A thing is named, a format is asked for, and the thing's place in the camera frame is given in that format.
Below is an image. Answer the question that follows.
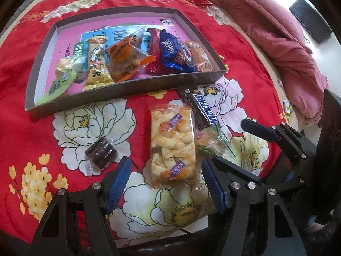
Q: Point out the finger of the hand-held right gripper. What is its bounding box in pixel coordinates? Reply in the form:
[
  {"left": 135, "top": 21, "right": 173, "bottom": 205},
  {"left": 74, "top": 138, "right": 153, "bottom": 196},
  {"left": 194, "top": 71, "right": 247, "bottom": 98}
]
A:
[
  {"left": 241, "top": 119, "right": 307, "bottom": 160},
  {"left": 213, "top": 156, "right": 307, "bottom": 192}
]

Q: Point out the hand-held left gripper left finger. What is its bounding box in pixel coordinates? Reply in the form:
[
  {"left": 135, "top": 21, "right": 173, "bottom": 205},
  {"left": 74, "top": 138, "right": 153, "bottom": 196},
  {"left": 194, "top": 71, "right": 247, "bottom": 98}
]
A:
[{"left": 28, "top": 157, "right": 132, "bottom": 256}]

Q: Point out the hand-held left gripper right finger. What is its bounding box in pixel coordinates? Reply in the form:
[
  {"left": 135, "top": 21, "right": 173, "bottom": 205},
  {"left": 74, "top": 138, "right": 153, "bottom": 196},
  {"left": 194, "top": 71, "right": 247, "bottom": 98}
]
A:
[{"left": 202, "top": 159, "right": 307, "bottom": 256}]

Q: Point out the small clear green packet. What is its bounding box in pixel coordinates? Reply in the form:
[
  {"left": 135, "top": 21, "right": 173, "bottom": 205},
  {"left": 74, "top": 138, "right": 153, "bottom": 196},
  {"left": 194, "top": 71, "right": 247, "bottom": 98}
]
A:
[{"left": 196, "top": 124, "right": 236, "bottom": 159}]

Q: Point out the clear puffed snack packet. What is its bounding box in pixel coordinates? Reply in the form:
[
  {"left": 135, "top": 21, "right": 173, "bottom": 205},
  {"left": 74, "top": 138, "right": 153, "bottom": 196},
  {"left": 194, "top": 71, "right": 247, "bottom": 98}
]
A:
[{"left": 148, "top": 105, "right": 207, "bottom": 190}]

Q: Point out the brown chocolate bar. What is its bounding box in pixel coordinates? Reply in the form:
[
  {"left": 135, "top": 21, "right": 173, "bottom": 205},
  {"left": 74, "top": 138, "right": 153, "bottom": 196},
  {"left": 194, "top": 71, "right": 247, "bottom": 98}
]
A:
[{"left": 177, "top": 85, "right": 221, "bottom": 131}]

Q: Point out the dark cardboard box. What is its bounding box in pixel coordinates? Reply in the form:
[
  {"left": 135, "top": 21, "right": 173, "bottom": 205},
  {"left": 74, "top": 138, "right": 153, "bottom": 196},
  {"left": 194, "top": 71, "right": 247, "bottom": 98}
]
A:
[{"left": 25, "top": 9, "right": 228, "bottom": 122}]

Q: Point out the blue cookie packet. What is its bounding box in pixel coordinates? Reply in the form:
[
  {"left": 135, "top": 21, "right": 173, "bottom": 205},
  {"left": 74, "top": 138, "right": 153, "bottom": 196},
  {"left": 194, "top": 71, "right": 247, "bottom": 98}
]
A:
[{"left": 159, "top": 30, "right": 196, "bottom": 73}]

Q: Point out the green snack packet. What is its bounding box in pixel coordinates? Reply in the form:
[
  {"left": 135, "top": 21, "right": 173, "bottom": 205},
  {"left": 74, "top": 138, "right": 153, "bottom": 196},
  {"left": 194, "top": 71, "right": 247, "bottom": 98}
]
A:
[{"left": 35, "top": 41, "right": 88, "bottom": 106}]

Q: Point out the yellow cow print snack packet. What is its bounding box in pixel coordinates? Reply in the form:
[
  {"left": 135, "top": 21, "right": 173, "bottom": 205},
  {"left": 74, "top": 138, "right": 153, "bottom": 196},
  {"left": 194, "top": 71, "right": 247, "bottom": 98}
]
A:
[{"left": 82, "top": 37, "right": 112, "bottom": 91}]

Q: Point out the orange snack packet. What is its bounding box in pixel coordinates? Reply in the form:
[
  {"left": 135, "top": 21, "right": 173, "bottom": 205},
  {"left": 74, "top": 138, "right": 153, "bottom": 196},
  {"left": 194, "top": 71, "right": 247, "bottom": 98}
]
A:
[{"left": 106, "top": 27, "right": 156, "bottom": 83}]

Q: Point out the red snack bar packet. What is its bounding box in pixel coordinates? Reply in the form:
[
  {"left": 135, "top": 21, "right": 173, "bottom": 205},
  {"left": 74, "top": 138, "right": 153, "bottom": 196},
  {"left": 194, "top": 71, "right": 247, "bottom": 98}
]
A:
[{"left": 145, "top": 28, "right": 166, "bottom": 74}]

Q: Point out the small green yellow packet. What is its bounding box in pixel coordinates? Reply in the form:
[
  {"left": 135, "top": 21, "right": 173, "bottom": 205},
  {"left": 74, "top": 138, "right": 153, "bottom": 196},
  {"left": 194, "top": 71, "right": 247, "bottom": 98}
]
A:
[{"left": 282, "top": 100, "right": 293, "bottom": 118}]

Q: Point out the dark brown wrapped cake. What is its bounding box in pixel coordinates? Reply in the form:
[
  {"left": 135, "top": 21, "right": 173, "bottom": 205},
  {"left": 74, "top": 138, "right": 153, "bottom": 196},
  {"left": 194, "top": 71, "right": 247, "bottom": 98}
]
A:
[{"left": 85, "top": 136, "right": 119, "bottom": 176}]

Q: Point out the small orange pastry packet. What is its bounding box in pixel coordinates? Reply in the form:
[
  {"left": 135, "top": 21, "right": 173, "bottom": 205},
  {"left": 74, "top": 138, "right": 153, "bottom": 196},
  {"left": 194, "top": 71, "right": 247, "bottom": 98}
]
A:
[{"left": 185, "top": 41, "right": 215, "bottom": 72}]

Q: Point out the red floral blanket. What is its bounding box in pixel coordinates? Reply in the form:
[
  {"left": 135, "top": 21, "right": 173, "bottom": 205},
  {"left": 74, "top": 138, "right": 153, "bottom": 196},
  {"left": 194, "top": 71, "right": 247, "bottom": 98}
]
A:
[{"left": 0, "top": 0, "right": 283, "bottom": 248}]

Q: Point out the pink quilt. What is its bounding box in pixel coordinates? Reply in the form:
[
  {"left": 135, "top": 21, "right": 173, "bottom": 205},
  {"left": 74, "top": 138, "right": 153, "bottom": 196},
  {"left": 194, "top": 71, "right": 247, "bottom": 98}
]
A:
[{"left": 186, "top": 0, "right": 329, "bottom": 120}]

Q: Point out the black television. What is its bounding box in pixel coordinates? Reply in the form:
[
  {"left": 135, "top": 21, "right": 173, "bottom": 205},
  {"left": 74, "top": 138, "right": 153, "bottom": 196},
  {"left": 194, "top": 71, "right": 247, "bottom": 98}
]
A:
[{"left": 289, "top": 0, "right": 332, "bottom": 44}]

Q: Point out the pink book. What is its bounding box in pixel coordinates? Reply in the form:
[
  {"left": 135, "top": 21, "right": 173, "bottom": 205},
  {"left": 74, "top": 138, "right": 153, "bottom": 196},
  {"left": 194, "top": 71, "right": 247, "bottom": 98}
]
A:
[{"left": 36, "top": 16, "right": 192, "bottom": 104}]

